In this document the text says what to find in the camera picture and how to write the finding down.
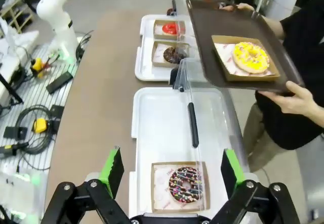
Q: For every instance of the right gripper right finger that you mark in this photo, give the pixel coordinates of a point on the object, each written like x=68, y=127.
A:
x=255, y=203

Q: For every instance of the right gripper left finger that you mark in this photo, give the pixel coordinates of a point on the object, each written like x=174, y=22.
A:
x=83, y=203

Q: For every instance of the yellow sprinkled donut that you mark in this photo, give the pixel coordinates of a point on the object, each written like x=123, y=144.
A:
x=243, y=59

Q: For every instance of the brown cardboard donut box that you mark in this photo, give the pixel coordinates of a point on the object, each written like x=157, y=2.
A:
x=225, y=57
x=158, y=62
x=159, y=198
x=157, y=34

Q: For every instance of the dark brown serving tray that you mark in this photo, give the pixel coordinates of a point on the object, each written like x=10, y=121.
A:
x=202, y=26

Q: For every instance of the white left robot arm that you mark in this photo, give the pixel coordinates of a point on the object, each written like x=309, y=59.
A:
x=55, y=11

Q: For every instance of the person's right forearm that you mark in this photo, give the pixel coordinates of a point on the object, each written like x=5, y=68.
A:
x=274, y=26

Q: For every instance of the chocolate donut with coloured sprinkles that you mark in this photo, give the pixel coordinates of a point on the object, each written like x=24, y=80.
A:
x=177, y=183

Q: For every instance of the person in black cardigan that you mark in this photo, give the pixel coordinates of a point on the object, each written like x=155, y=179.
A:
x=303, y=44

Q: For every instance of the plain chocolate donut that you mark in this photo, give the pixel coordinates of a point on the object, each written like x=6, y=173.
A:
x=170, y=55

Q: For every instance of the red glazed donut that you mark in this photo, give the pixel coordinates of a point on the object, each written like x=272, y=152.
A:
x=169, y=28

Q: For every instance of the person's left hand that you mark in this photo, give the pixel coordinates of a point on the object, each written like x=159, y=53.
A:
x=296, y=102

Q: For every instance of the person's right hand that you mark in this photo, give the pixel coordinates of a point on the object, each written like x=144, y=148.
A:
x=240, y=7

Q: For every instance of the yellow emergency stop box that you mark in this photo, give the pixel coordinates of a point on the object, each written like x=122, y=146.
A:
x=36, y=64
x=40, y=126

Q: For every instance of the small black box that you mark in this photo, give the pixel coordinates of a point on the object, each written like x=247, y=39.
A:
x=14, y=133

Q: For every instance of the clear hinged display lid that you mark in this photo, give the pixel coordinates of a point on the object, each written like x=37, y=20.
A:
x=193, y=123
x=181, y=11

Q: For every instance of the white display tray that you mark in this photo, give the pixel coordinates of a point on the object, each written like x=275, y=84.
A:
x=145, y=69
x=162, y=123

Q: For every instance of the black power adapter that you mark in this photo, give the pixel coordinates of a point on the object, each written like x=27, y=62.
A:
x=59, y=82

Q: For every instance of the wooden rack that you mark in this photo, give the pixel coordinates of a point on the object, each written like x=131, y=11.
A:
x=15, y=19

